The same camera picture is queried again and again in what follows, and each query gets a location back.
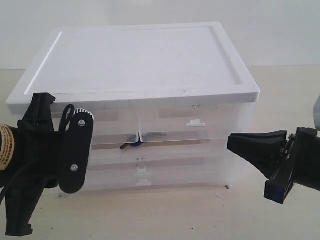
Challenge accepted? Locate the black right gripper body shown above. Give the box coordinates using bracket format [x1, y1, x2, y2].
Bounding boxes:
[263, 127, 320, 204]

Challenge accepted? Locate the key bunch with blue tag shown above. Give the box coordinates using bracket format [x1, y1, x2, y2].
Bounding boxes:
[119, 132, 167, 150]

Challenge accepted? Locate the white plastic drawer cabinet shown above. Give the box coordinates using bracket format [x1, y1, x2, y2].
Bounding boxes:
[6, 22, 260, 187]

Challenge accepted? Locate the clear bottom wide drawer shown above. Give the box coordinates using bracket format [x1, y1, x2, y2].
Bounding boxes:
[82, 159, 228, 191]

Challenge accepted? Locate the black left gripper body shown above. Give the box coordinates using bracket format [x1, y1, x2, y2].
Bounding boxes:
[12, 104, 94, 194]

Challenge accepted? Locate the clear top right drawer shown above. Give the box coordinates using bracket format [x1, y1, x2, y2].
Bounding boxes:
[138, 104, 239, 142]

